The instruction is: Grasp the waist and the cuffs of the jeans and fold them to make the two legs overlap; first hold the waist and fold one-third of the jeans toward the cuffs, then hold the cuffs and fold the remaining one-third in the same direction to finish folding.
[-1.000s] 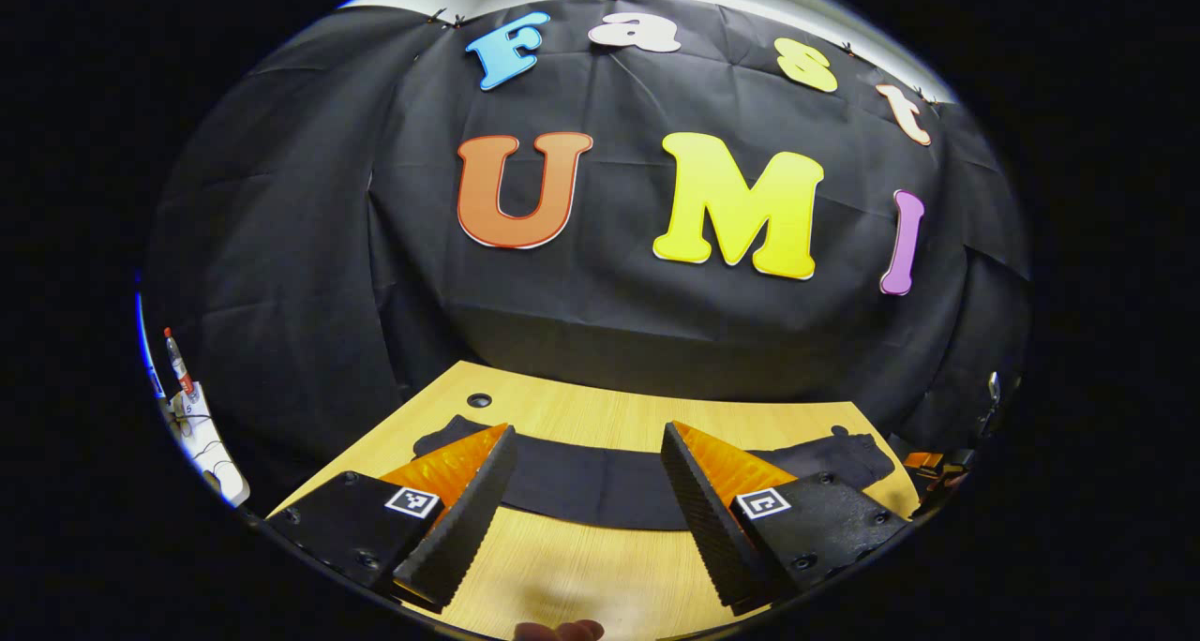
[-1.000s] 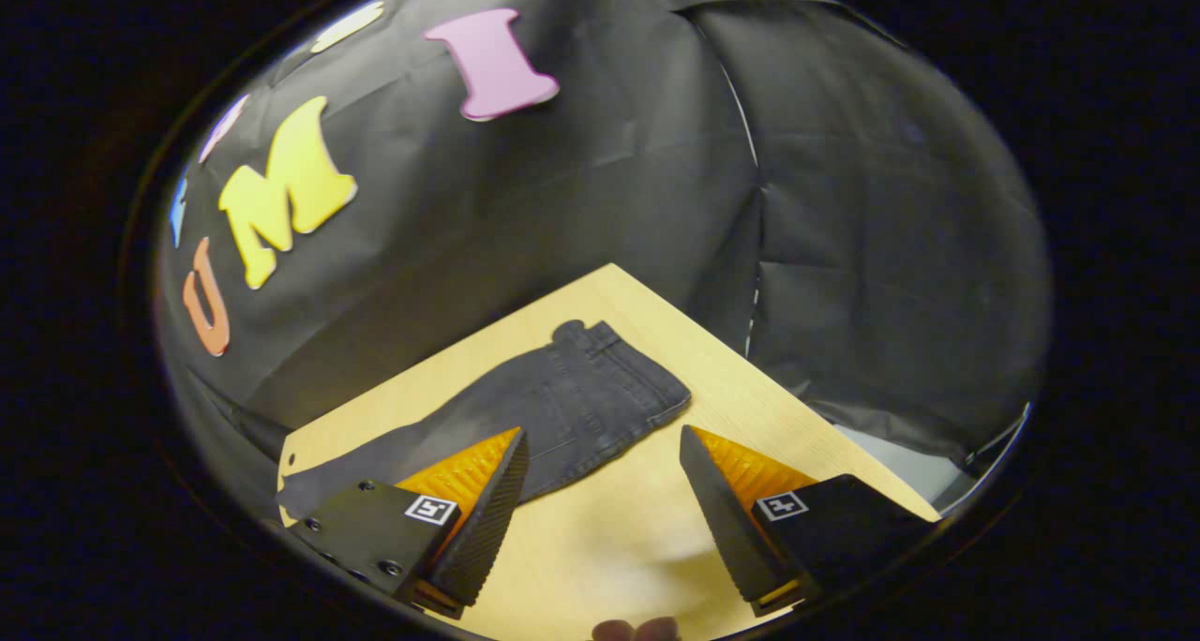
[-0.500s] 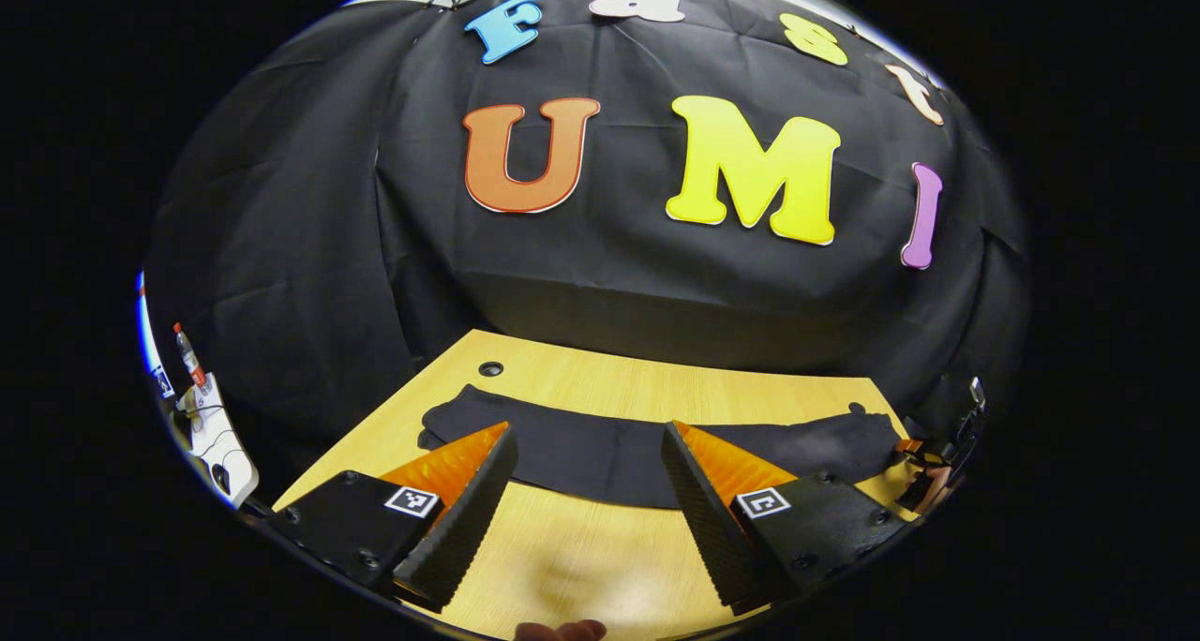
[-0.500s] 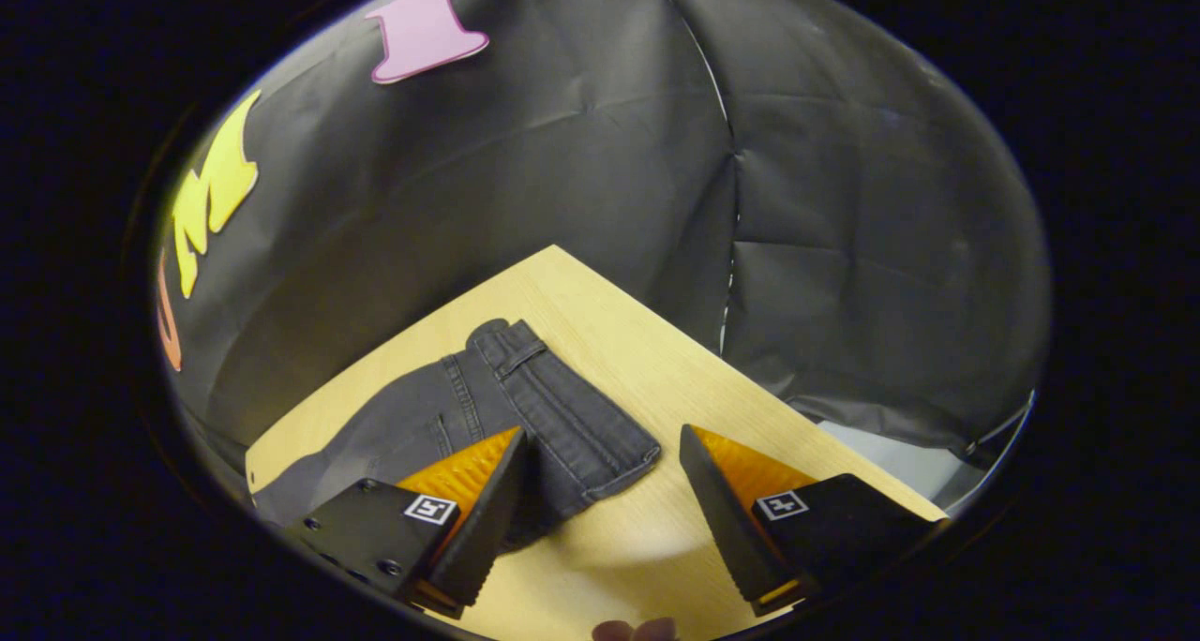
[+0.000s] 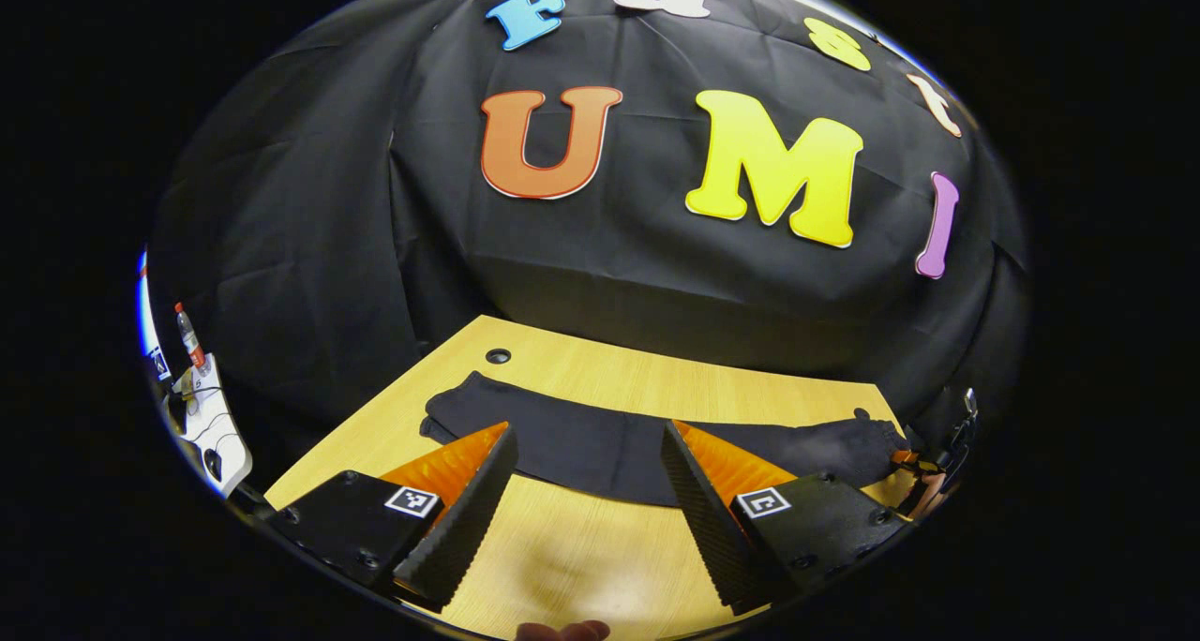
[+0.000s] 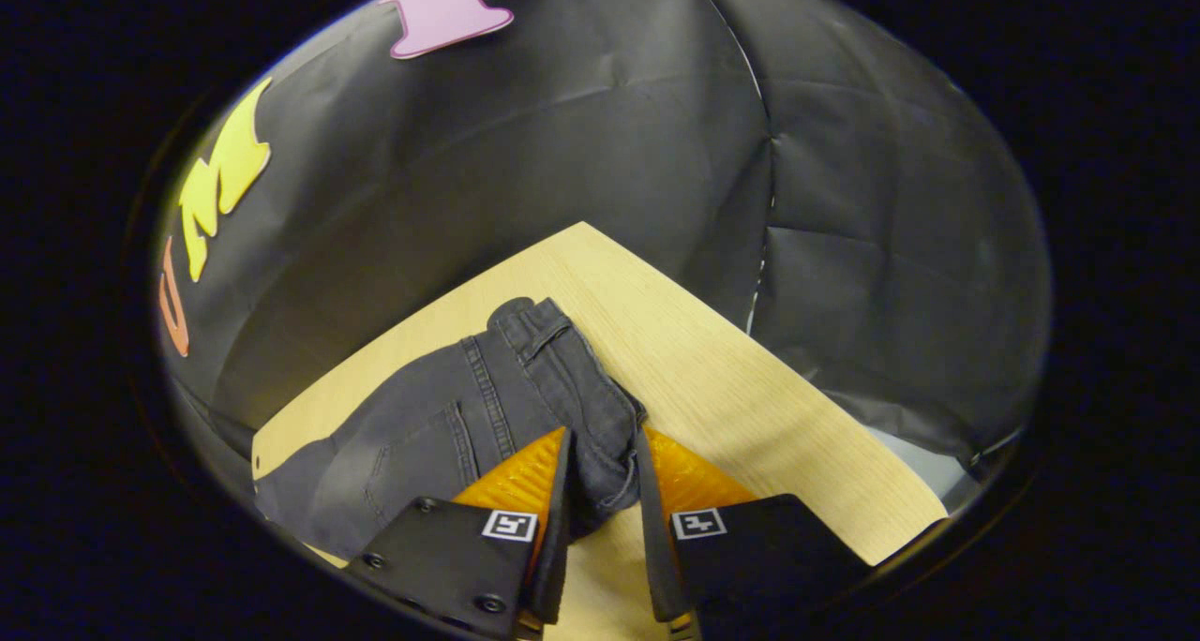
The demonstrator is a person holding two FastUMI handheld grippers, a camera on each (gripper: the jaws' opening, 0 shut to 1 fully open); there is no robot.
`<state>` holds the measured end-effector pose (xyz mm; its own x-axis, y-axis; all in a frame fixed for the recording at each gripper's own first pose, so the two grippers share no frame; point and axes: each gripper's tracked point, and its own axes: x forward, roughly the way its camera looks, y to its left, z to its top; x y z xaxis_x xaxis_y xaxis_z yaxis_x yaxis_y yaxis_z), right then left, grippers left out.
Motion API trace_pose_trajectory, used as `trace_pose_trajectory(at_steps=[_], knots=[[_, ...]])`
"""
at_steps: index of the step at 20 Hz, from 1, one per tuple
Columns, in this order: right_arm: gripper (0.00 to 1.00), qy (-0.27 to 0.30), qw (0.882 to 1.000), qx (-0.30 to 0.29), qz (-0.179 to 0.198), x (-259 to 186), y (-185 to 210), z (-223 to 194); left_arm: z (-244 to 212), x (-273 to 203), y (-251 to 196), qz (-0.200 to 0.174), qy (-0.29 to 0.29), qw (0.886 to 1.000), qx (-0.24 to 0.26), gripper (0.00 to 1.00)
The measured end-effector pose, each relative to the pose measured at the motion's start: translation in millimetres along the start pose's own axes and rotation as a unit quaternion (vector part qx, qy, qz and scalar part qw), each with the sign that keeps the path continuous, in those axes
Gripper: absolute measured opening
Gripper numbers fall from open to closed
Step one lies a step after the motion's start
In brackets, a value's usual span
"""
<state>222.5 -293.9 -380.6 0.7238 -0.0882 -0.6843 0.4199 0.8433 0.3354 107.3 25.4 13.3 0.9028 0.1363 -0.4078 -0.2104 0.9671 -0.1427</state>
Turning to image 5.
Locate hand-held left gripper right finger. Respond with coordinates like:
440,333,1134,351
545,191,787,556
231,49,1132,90
660,420,912,618

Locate black backdrop cloth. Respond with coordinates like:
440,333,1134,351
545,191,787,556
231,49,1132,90
145,0,1032,497

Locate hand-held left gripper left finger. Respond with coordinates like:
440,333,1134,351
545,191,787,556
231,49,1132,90
265,422,519,614

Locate black jeans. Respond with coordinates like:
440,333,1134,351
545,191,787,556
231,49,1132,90
419,371,910,509

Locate white device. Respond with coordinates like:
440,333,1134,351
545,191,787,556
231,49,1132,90
167,352,255,499

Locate red cap bottle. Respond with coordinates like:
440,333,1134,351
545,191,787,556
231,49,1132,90
173,302,206,370

